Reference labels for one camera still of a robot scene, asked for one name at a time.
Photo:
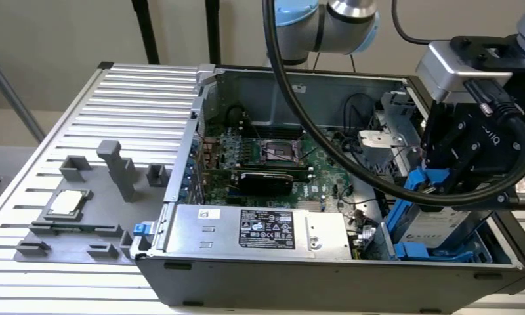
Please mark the metal drive cage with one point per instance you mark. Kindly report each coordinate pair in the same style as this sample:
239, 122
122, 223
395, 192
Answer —
389, 138

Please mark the CPU socket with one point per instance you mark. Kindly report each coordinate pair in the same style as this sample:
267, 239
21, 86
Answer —
281, 151

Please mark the silver power supply unit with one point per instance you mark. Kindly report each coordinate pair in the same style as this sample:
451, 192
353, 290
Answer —
226, 236

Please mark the blue drive bay cage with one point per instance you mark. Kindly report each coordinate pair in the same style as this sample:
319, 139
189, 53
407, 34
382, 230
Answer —
463, 256

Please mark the aluminium profile post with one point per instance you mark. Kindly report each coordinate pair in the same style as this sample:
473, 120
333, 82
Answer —
13, 95

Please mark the green motherboard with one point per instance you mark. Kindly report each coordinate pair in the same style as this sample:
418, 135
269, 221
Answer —
262, 177

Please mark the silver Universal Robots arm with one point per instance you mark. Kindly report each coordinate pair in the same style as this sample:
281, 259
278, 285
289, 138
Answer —
345, 29

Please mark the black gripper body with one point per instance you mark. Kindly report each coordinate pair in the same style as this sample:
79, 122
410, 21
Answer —
477, 141

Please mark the grey parts rack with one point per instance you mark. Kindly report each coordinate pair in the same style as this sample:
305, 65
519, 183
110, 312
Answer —
103, 210

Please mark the black stand pole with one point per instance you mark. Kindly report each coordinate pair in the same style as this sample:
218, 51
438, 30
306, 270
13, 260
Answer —
213, 33
147, 33

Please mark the CPU chip with silver lid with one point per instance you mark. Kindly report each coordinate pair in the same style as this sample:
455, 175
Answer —
65, 205

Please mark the open black PC case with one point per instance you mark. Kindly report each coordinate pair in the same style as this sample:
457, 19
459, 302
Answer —
314, 285

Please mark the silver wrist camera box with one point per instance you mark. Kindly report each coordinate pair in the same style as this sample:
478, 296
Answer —
454, 72

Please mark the hard disk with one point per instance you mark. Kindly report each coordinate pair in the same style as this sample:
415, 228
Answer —
433, 229

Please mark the blue plastic latch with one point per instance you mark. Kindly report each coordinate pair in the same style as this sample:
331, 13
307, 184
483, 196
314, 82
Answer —
141, 229

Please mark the small black graphics card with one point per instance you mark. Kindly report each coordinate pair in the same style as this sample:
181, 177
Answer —
263, 182

